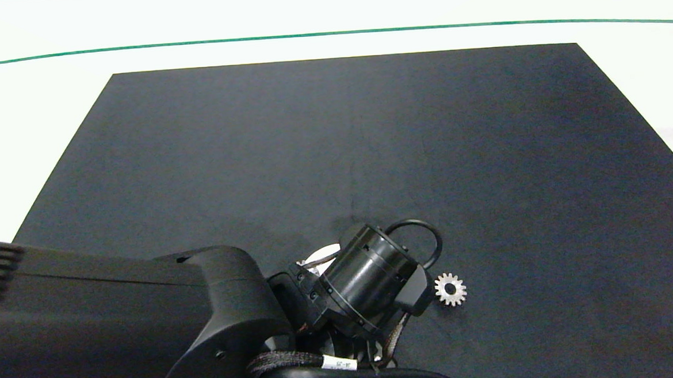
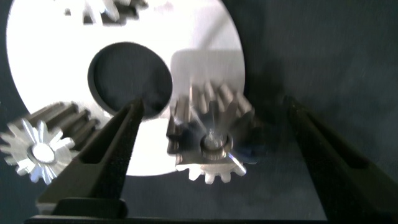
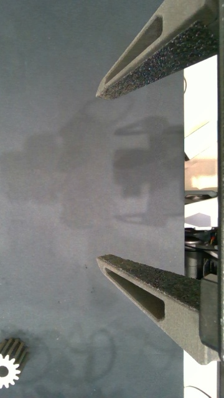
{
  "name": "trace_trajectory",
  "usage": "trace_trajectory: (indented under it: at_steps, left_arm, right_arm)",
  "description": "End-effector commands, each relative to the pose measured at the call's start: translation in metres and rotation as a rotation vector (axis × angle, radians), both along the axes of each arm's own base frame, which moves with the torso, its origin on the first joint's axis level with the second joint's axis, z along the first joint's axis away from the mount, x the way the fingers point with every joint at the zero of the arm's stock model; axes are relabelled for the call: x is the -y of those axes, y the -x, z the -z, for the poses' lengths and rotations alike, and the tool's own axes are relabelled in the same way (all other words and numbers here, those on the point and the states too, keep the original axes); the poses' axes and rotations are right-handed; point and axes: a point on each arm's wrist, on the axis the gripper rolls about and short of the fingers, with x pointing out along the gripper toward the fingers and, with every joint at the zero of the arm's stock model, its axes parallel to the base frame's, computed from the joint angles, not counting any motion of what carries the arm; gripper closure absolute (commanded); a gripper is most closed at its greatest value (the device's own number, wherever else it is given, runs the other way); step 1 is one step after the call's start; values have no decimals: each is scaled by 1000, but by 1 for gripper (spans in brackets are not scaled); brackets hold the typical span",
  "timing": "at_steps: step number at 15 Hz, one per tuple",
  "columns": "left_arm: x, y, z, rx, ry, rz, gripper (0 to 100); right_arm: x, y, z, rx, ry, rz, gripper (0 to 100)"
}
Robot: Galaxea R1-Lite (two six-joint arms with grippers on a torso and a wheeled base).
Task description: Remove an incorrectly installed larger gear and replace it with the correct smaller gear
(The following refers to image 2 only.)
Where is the small steel gear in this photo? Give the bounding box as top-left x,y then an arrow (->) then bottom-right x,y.
0,101 -> 101,186

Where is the large steel gear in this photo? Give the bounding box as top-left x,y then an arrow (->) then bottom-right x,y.
166,80 -> 264,185

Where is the round white plate with pins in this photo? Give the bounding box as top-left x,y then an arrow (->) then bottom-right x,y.
5,0 -> 246,177

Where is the dark mat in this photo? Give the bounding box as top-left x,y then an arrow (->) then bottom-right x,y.
0,0 -> 398,222

